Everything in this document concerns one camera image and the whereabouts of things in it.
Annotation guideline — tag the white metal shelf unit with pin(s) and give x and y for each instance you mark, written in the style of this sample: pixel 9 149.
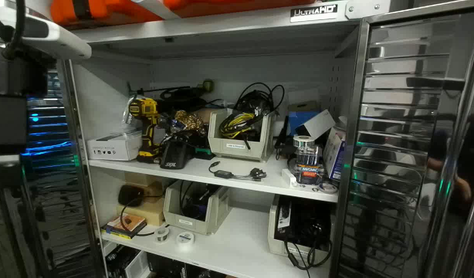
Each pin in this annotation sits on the white metal shelf unit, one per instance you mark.
pixel 313 60

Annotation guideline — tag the black cable charger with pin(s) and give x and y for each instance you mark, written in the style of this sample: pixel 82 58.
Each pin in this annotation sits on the black cable charger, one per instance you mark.
pixel 253 173

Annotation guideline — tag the small book stack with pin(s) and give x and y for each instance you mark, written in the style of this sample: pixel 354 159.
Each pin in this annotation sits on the small book stack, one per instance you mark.
pixel 125 225

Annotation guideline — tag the white flat box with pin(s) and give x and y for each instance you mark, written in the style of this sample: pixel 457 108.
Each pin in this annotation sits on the white flat box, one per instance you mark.
pixel 114 146

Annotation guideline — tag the yellow black power drill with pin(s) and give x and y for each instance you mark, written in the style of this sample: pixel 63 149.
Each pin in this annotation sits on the yellow black power drill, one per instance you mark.
pixel 145 111

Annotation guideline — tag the blue cardboard box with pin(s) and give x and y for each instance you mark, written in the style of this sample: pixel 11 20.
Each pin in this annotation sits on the blue cardboard box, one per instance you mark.
pixel 296 120

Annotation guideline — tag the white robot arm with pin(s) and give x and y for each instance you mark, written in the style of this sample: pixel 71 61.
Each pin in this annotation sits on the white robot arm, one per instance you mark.
pixel 39 34

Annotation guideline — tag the beige bin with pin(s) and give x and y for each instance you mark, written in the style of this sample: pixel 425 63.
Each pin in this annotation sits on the beige bin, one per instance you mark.
pixel 196 207
pixel 298 225

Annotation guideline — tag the wooden block with black device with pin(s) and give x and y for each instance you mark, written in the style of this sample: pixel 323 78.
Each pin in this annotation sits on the wooden block with black device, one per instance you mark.
pixel 142 199

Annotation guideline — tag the beige bin lower left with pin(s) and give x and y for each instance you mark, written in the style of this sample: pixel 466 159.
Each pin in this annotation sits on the beige bin lower left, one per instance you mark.
pixel 196 207

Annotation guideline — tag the beige bin lower right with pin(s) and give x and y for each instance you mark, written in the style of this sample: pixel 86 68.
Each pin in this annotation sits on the beige bin lower right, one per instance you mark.
pixel 298 225

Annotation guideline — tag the black battery charger dock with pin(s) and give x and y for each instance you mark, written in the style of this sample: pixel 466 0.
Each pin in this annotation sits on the black battery charger dock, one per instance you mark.
pixel 179 148

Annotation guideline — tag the glass cabinet door right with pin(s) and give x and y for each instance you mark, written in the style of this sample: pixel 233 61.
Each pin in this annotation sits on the glass cabinet door right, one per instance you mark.
pixel 406 196

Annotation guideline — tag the orange case on top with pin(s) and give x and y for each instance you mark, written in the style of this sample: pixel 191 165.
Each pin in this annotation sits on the orange case on top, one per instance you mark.
pixel 110 12

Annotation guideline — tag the beige cable bin upper shelf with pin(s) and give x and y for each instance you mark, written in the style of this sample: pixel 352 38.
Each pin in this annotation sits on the beige cable bin upper shelf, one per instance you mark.
pixel 239 148

